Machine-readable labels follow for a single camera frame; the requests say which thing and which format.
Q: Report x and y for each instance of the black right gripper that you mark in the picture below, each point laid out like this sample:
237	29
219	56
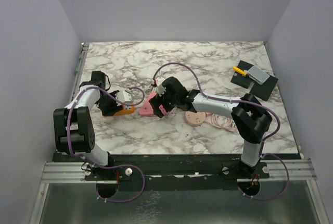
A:
156	100

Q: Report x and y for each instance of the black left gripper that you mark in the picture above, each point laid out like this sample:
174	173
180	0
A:
111	110

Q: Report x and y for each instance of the orange power strip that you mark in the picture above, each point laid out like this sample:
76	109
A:
125	110

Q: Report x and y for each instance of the round pink power strip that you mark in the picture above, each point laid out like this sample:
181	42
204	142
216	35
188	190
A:
195	119

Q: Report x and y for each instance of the pink triangular power strip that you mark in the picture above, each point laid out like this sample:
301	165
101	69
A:
146	109

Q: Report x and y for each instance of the pink cube socket adapter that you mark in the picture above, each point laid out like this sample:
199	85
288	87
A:
163	110

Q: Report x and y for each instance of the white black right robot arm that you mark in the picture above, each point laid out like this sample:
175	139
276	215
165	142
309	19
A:
252	119

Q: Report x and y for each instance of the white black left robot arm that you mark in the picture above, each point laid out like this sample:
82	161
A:
73	127

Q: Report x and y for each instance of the black flat box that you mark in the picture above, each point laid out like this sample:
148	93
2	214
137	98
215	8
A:
264	90

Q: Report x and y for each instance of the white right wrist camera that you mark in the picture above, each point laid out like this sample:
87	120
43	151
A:
158	88

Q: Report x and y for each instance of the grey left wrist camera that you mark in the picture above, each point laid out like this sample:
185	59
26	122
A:
123	96

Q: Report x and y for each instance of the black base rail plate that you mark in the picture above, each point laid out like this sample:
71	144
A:
131	173

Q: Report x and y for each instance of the white grey network switch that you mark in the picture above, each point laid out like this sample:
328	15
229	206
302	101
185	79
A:
258	75

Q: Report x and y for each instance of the aluminium frame rail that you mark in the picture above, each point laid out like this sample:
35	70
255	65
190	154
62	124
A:
289	195

